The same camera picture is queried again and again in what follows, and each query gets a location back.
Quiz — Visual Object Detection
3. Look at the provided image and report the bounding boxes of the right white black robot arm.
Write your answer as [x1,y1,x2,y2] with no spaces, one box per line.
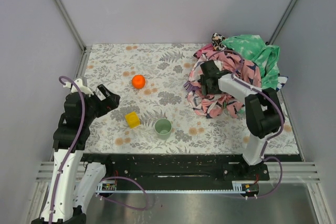
[199,60,285,166]

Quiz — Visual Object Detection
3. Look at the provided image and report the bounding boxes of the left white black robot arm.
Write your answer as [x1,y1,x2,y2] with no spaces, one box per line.
[32,83,120,223]

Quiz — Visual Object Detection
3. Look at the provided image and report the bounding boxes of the pink patterned cloth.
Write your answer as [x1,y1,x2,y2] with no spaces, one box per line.
[183,44,262,119]

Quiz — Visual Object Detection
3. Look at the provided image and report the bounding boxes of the black floral cloth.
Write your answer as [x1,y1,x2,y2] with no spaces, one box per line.
[212,33,227,51]

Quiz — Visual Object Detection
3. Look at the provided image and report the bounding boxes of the green tie-dye cloth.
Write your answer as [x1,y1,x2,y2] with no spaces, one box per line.
[221,35,280,89]

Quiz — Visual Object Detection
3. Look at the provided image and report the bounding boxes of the yellow toy block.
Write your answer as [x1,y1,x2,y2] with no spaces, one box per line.
[125,112,141,129]

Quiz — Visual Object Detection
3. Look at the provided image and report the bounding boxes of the orange ball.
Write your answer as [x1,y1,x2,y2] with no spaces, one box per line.
[131,74,146,89]

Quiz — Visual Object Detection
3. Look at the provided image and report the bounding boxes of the floral table mat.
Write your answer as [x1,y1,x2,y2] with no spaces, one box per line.
[78,42,300,156]

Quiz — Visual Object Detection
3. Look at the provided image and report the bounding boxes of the green plastic cup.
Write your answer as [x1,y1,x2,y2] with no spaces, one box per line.
[154,119,172,140]

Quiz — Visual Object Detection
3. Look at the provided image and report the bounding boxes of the left circuit board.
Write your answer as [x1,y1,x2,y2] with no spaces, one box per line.
[96,183,116,193]

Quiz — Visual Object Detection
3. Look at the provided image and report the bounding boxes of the circuit board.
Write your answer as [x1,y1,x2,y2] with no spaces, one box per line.
[96,183,116,193]
[233,183,259,197]

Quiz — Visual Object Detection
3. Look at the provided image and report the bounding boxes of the right circuit board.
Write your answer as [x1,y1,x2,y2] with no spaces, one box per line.
[233,183,259,197]

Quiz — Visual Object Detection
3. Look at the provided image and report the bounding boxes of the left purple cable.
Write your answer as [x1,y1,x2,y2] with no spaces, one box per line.
[48,76,150,224]

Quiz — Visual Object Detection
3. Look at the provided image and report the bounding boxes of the purple cable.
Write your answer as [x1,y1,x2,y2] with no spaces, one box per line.
[48,76,150,224]
[207,49,286,200]

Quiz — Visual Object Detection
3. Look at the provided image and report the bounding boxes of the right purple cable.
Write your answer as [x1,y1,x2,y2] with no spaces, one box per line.
[207,49,286,200]

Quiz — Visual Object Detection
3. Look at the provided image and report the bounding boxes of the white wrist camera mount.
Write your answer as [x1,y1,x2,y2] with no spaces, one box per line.
[63,77,93,96]

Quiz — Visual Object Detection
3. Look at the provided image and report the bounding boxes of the aluminium frame rail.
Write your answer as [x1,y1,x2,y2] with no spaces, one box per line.
[39,0,87,53]

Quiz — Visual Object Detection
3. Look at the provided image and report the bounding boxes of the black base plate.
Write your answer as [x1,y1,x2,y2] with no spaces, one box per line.
[81,153,270,182]

